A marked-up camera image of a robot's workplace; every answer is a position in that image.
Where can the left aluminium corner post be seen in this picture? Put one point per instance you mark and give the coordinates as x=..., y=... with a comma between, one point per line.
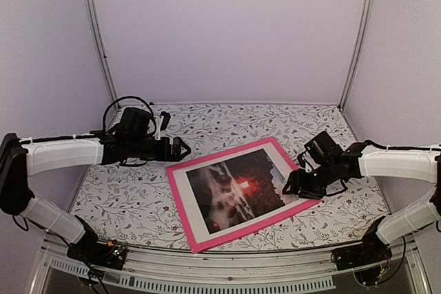
x=92, y=13

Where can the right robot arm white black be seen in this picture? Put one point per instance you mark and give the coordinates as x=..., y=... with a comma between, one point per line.
x=365, y=160

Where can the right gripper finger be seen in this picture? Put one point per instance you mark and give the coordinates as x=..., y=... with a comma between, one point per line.
x=310, y=195
x=294, y=183

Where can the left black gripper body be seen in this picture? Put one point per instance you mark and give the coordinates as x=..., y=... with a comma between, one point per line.
x=139, y=150

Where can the pink wooden picture frame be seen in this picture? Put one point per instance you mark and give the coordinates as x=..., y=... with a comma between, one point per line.
x=179, y=197

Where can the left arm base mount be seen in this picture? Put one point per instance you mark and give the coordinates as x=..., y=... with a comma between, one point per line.
x=111, y=254

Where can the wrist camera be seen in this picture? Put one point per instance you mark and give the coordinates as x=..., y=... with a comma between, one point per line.
x=161, y=124
x=302, y=161

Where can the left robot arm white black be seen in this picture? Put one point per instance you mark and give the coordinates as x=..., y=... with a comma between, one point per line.
x=22, y=158

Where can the aluminium corner post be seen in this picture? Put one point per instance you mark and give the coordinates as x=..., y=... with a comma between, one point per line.
x=356, y=54
x=92, y=13

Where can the white photo mat board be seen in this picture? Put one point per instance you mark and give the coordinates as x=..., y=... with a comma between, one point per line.
x=193, y=201

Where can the front aluminium rail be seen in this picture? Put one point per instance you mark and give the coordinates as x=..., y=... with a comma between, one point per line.
x=155, y=270

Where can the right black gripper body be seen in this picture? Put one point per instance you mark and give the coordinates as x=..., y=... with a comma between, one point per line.
x=319, y=181

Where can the right aluminium corner post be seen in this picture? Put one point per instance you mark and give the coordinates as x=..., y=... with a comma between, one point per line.
x=356, y=54

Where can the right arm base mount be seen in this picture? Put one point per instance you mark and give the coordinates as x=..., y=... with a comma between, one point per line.
x=356, y=256

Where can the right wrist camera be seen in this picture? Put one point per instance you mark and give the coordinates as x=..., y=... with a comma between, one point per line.
x=302, y=161

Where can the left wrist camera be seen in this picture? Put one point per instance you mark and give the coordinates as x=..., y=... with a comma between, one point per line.
x=161, y=124

